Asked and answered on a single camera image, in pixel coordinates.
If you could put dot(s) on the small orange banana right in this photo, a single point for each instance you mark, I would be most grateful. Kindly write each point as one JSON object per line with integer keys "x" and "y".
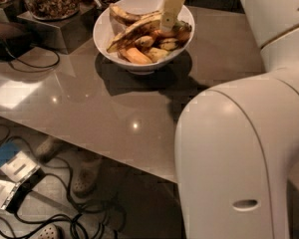
{"x": 183, "y": 34}

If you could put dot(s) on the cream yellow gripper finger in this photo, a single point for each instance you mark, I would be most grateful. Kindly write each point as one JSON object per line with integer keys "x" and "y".
{"x": 169, "y": 12}

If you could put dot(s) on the brown banana at bowl back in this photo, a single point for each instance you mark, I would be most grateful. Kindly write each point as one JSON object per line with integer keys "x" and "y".
{"x": 126, "y": 18}

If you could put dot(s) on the large spotted brown banana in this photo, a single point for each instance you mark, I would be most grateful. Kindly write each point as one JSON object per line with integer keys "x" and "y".
{"x": 148, "y": 25}

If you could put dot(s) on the dark brown device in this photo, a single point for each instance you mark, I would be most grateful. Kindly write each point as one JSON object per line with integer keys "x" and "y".
{"x": 15, "y": 40}

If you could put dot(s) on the blue white open box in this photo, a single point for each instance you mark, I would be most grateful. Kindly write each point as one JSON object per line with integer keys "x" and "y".
{"x": 23, "y": 174}

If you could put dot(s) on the small spotted banana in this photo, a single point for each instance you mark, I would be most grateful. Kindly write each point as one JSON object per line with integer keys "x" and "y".
{"x": 168, "y": 44}

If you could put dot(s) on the beige clog shoe left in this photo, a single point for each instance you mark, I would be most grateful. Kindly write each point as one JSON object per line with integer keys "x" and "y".
{"x": 48, "y": 148}

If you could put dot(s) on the beige clog shoe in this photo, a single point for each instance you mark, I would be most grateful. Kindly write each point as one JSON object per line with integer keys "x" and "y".
{"x": 48, "y": 148}
{"x": 86, "y": 181}

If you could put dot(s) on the small yellow banana front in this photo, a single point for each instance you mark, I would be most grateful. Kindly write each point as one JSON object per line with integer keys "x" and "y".
{"x": 156, "y": 54}

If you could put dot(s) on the orange peeled banana piece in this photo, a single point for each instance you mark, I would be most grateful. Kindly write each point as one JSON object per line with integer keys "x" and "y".
{"x": 135, "y": 56}

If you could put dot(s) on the small yellow banana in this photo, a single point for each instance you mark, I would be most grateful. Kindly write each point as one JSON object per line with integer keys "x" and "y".
{"x": 156, "y": 54}
{"x": 145, "y": 41}

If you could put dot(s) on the metal stand block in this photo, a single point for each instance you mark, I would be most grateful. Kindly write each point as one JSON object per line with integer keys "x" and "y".
{"x": 64, "y": 36}

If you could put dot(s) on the beige clog shoe right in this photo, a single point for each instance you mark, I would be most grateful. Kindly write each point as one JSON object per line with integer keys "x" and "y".
{"x": 86, "y": 181}

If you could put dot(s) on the white ceramic bowl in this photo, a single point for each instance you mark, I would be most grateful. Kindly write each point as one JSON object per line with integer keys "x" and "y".
{"x": 106, "y": 28}

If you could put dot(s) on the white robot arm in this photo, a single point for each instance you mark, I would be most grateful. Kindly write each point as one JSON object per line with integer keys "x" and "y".
{"x": 235, "y": 143}

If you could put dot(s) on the clog shoe at bottom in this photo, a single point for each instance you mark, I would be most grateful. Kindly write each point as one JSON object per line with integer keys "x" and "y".
{"x": 51, "y": 231}

